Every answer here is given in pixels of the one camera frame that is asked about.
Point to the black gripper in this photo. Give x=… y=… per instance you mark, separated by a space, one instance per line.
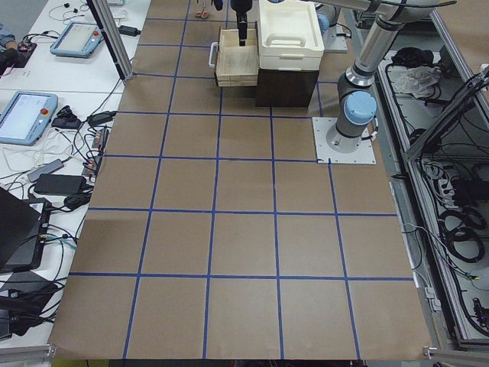
x=241 y=5

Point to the grey orange scissors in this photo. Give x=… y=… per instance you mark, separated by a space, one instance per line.
x=202 y=12

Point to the wooden drawer with white handle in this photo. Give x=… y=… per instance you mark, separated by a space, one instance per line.
x=234 y=65

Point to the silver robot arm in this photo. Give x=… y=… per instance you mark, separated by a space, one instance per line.
x=357 y=105

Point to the white plastic storage bin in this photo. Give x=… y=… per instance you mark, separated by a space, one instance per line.
x=289 y=37

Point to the upper blue teach pendant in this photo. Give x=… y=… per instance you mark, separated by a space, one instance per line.
x=78 y=39

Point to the blue teach pendant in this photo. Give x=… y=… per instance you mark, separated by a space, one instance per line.
x=78 y=39
x=26 y=116

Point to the crumpled white cloth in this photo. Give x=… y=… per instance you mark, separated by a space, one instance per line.
x=418 y=81

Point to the lower blue teach pendant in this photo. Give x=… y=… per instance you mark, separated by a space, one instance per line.
x=26 y=116

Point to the black power adapter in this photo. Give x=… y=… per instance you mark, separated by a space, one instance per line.
x=59 y=185

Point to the black laptop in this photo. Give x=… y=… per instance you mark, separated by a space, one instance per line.
x=23 y=228

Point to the aluminium frame post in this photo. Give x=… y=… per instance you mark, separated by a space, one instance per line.
x=106 y=23

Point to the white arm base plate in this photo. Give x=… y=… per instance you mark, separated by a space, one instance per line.
x=334 y=148

